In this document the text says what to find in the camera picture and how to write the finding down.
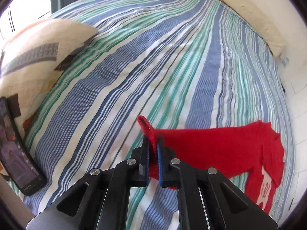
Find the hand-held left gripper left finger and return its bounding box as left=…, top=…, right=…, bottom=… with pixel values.
left=56, top=136, right=151, bottom=230

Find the cream padded headboard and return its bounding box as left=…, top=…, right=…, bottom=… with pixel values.
left=192, top=0, right=288, bottom=57

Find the striped bed sheet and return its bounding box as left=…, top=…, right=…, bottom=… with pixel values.
left=7, top=0, right=294, bottom=230

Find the beige patterned cushion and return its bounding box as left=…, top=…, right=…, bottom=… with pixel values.
left=0, top=18, right=99, bottom=180

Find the black smartphone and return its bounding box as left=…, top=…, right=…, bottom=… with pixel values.
left=0, top=96, right=46, bottom=196

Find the red sweater with white rabbit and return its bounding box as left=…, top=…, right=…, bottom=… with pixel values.
left=137, top=115, right=285, bottom=214

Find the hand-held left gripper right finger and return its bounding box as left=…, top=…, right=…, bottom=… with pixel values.
left=157, top=135, right=249, bottom=230

